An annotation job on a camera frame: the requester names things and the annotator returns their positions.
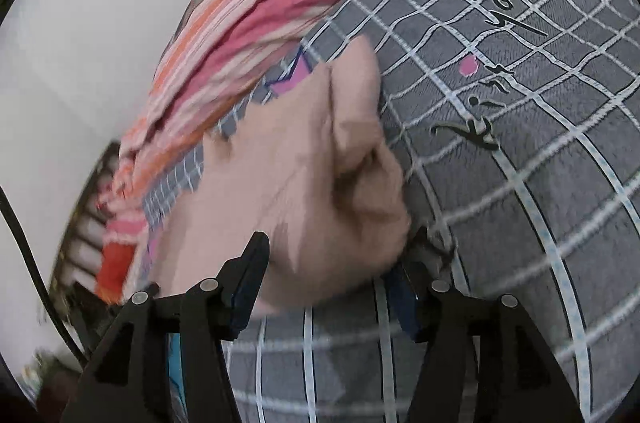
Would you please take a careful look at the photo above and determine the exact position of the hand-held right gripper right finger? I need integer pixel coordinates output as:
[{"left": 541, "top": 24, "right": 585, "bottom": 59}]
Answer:
[{"left": 385, "top": 225, "right": 586, "bottom": 423}]

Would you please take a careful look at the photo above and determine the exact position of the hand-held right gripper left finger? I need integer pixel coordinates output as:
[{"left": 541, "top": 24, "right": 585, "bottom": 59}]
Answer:
[{"left": 60, "top": 230, "right": 271, "bottom": 423}]

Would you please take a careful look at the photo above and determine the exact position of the pink long-sleeved sweater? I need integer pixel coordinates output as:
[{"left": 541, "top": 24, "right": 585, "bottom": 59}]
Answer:
[{"left": 147, "top": 35, "right": 413, "bottom": 319}]

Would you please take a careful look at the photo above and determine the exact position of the red pillow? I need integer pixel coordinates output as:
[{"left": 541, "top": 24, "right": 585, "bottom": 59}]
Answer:
[{"left": 95, "top": 243, "right": 138, "bottom": 304}]

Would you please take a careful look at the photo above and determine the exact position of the grey checked star-print blanket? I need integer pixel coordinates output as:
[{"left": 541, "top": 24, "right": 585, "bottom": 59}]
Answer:
[{"left": 142, "top": 0, "right": 640, "bottom": 423}]

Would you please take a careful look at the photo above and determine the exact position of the dark wooden slatted headboard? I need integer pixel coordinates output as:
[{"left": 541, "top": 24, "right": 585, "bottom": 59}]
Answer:
[{"left": 47, "top": 143, "right": 123, "bottom": 304}]

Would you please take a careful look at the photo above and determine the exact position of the pink orange striped quilt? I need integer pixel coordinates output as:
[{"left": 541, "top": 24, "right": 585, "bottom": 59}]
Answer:
[{"left": 97, "top": 0, "right": 531, "bottom": 249}]

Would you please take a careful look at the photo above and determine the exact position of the black cable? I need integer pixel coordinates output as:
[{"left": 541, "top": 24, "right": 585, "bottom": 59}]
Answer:
[{"left": 0, "top": 188, "right": 88, "bottom": 366}]

